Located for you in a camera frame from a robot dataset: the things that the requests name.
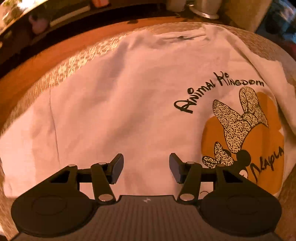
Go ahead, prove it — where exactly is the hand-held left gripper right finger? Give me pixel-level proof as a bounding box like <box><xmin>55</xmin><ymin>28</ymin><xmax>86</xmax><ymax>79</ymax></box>
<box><xmin>169</xmin><ymin>152</ymin><xmax>246</xmax><ymax>205</ymax></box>

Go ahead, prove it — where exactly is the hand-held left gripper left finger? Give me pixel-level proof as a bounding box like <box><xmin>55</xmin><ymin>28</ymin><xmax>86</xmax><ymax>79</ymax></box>
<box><xmin>49</xmin><ymin>153</ymin><xmax>125</xmax><ymax>205</ymax></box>

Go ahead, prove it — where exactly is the white printed t-shirt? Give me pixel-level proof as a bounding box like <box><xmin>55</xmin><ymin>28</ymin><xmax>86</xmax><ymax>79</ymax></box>
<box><xmin>0</xmin><ymin>23</ymin><xmax>296</xmax><ymax>202</ymax></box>

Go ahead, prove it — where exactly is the dark wooden low cabinet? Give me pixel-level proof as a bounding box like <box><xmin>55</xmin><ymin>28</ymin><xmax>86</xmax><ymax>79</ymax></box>
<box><xmin>0</xmin><ymin>0</ymin><xmax>167</xmax><ymax>78</ymax></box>

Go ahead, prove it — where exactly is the white flat box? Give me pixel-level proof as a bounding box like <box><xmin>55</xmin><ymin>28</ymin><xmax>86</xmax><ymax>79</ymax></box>
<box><xmin>50</xmin><ymin>5</ymin><xmax>91</xmax><ymax>26</ymax></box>

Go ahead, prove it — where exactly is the pale round pot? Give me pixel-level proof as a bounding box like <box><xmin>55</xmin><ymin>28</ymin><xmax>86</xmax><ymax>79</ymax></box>
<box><xmin>188</xmin><ymin>0</ymin><xmax>220</xmax><ymax>19</ymax></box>

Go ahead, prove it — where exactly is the pink vase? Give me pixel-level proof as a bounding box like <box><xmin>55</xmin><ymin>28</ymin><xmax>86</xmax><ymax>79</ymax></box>
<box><xmin>30</xmin><ymin>14</ymin><xmax>50</xmax><ymax>33</ymax></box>

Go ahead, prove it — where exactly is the beige cardboard box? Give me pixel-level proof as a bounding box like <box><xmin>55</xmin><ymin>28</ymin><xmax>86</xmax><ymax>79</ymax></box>
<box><xmin>220</xmin><ymin>0</ymin><xmax>276</xmax><ymax>33</ymax></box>

